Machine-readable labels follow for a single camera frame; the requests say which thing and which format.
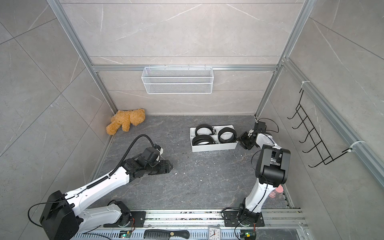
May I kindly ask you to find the black belt with silver buckle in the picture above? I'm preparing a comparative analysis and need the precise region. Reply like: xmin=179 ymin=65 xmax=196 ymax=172
xmin=195 ymin=124 xmax=216 ymax=136

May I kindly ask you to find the white compartment storage tray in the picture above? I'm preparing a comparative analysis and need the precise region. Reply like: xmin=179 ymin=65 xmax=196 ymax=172
xmin=190 ymin=125 xmax=238 ymax=153

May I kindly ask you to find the black belt with dark buckle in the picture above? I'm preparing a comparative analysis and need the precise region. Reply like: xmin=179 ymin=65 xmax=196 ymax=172
xmin=192 ymin=135 xmax=216 ymax=146

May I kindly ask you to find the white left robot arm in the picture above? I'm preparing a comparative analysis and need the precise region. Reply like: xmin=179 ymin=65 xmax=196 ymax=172
xmin=40 ymin=147 xmax=173 ymax=240

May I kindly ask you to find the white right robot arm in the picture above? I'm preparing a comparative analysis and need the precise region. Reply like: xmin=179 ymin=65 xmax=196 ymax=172
xmin=238 ymin=121 xmax=291 ymax=225

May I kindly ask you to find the brown teddy bear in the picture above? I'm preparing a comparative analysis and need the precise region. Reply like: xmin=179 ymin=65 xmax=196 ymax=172
xmin=106 ymin=109 xmax=146 ymax=136

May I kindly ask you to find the black comb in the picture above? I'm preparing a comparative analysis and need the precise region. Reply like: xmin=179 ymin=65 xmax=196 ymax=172
xmin=143 ymin=230 xmax=190 ymax=240

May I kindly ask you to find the left green circuit board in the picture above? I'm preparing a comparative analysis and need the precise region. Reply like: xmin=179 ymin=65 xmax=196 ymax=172
xmin=119 ymin=231 xmax=132 ymax=239

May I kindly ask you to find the green circuit board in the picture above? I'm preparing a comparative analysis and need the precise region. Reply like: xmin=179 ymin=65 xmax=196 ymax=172
xmin=119 ymin=231 xmax=132 ymax=239
xmin=240 ymin=231 xmax=256 ymax=240

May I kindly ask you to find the right green circuit board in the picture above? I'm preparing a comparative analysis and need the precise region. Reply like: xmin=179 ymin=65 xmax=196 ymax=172
xmin=240 ymin=231 xmax=256 ymax=240

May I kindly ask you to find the small white clock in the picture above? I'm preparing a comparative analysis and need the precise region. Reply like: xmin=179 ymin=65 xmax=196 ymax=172
xmin=208 ymin=227 xmax=221 ymax=240

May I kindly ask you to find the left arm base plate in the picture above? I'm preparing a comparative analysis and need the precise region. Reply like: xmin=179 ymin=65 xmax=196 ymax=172
xmin=103 ymin=211 xmax=146 ymax=228

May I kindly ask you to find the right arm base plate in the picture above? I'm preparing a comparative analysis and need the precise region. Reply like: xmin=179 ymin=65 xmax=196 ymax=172
xmin=221 ymin=210 xmax=265 ymax=227

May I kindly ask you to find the black wire hook rack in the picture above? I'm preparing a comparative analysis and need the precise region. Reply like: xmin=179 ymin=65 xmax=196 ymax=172
xmin=287 ymin=89 xmax=353 ymax=168

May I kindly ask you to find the white wire mesh basket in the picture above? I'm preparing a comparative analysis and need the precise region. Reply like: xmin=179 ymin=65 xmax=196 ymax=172
xmin=142 ymin=67 xmax=214 ymax=94

